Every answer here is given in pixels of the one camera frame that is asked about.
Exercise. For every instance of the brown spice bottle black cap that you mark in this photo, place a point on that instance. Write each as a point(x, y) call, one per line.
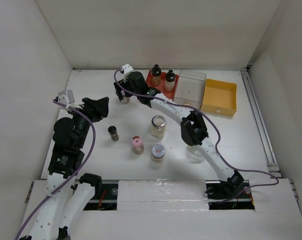
point(156, 75)

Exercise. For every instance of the white powder bottle black cap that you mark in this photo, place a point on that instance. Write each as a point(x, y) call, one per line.
point(169, 81)

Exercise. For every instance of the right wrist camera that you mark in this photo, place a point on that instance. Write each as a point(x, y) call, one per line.
point(126, 69)

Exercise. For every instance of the small dark pepper bottle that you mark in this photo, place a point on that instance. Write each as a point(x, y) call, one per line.
point(112, 130)

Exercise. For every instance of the round glass jar metal lid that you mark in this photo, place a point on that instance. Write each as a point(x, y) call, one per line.
point(194, 155)

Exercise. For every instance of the square glass jar beige grains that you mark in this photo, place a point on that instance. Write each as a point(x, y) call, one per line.
point(157, 127)

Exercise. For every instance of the white-lid dark spice jar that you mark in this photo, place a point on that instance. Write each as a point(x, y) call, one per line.
point(125, 100)

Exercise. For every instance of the yellow plastic tray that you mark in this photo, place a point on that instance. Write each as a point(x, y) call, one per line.
point(219, 97)

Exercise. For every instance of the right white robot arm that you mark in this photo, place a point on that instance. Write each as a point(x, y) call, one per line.
point(193, 129)

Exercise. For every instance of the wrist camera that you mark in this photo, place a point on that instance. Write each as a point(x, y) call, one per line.
point(126, 69)
point(66, 97)

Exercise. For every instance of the clear plastic tray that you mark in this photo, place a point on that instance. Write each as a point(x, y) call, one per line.
point(190, 88)

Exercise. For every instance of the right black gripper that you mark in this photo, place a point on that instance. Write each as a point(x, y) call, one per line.
point(123, 84)

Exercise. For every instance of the pink-cap spice bottle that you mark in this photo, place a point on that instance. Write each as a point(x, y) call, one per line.
point(137, 145)

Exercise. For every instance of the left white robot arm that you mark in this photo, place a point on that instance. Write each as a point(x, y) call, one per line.
point(66, 198)

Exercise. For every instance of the orange-red plastic tray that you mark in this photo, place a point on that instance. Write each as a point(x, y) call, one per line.
point(168, 94)

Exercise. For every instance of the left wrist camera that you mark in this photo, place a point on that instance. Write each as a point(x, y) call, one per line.
point(66, 97)

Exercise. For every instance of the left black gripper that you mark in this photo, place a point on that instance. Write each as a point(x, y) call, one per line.
point(101, 104)

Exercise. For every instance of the white foam front block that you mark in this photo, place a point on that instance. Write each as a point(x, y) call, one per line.
point(162, 195)

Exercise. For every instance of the white-lid beige spice jar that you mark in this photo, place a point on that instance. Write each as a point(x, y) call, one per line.
point(158, 152)

